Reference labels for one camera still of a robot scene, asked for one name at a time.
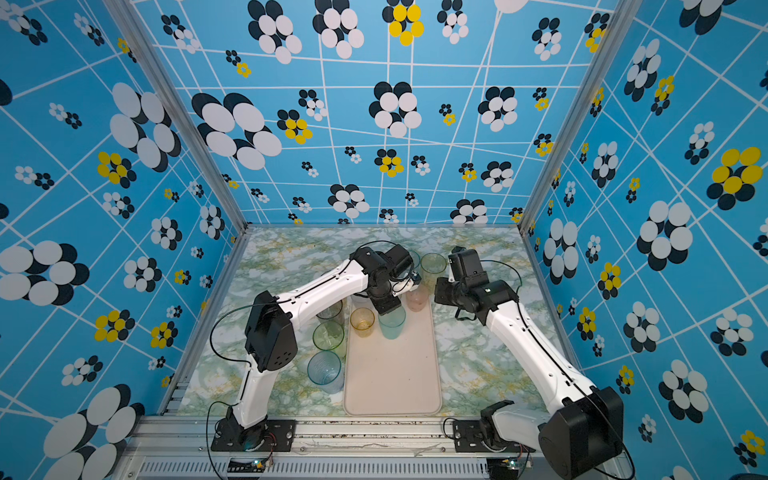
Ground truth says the yellow clear tall glass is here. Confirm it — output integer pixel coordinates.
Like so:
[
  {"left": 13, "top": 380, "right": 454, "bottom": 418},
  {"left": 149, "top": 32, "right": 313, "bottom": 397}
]
[{"left": 420, "top": 253, "right": 448, "bottom": 294}]

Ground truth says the pink textured cup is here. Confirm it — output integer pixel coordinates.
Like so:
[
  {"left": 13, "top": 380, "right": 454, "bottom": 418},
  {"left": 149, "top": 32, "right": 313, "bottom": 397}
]
[{"left": 405, "top": 285, "right": 429, "bottom": 312}]

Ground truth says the blue clear tall glass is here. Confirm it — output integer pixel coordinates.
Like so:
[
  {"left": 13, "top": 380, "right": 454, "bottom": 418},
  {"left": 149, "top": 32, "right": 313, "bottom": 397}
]
[{"left": 408, "top": 249, "right": 421, "bottom": 274}]

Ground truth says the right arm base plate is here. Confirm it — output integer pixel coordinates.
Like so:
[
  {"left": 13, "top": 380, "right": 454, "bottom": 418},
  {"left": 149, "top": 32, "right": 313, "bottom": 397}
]
[{"left": 447, "top": 419, "right": 535, "bottom": 456}]

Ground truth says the beige rectangular tray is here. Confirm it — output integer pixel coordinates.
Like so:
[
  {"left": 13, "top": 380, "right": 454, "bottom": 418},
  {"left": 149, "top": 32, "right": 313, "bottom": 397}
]
[{"left": 343, "top": 306, "right": 442, "bottom": 417}]

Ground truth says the green clear glass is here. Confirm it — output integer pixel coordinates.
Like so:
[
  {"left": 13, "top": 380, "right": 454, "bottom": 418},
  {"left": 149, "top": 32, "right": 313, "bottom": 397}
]
[{"left": 312, "top": 321, "right": 346, "bottom": 359}]

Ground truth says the teal textured cup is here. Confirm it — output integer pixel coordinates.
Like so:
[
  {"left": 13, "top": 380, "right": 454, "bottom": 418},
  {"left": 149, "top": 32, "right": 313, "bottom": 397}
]
[{"left": 379, "top": 306, "right": 406, "bottom": 340}]

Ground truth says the blue clear glass front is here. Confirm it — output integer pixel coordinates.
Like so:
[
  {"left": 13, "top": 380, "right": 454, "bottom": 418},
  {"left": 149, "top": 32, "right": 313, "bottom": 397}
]
[{"left": 307, "top": 351, "right": 344, "bottom": 395}]

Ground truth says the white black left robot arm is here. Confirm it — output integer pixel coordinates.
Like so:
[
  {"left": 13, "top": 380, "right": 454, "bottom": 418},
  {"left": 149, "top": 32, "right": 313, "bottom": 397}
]
[{"left": 220, "top": 244, "right": 420, "bottom": 442}]

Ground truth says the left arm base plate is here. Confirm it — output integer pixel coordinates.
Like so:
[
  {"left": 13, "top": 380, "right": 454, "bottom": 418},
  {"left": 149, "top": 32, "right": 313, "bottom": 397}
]
[{"left": 211, "top": 418, "right": 297, "bottom": 453}]

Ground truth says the aluminium front frame rail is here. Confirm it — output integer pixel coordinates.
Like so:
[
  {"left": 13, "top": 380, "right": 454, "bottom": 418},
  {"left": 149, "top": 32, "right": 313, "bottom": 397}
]
[{"left": 114, "top": 417, "right": 557, "bottom": 479}]

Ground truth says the small green circuit board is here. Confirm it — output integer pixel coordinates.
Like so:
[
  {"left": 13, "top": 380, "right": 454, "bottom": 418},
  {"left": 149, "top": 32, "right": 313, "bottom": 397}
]
[{"left": 227, "top": 459, "right": 271, "bottom": 475}]

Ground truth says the amber short glass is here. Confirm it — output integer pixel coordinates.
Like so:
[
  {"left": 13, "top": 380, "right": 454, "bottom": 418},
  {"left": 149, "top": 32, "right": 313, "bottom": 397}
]
[{"left": 350, "top": 307, "right": 376, "bottom": 338}]

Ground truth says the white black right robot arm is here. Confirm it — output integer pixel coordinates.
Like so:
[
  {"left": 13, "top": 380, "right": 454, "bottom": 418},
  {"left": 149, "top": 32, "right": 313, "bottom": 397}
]
[{"left": 435, "top": 247, "right": 626, "bottom": 479}]

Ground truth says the grey smoky glass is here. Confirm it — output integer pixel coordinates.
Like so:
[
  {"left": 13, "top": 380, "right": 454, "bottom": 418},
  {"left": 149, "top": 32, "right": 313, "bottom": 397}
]
[{"left": 316, "top": 300, "right": 345, "bottom": 325}]

